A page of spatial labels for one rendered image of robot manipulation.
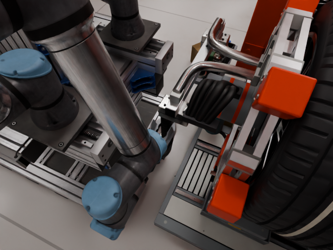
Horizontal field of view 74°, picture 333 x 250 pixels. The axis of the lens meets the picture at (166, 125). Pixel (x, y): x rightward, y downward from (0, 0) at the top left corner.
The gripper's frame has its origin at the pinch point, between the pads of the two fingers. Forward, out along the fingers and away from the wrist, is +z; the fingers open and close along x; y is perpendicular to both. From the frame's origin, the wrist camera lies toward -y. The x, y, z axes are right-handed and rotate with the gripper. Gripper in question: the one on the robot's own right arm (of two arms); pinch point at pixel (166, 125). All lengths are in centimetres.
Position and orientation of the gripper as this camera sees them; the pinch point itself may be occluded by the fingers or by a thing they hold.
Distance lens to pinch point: 71.3
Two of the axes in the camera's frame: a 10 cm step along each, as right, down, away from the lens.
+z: 4.3, -7.6, 4.9
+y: 0.0, -5.4, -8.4
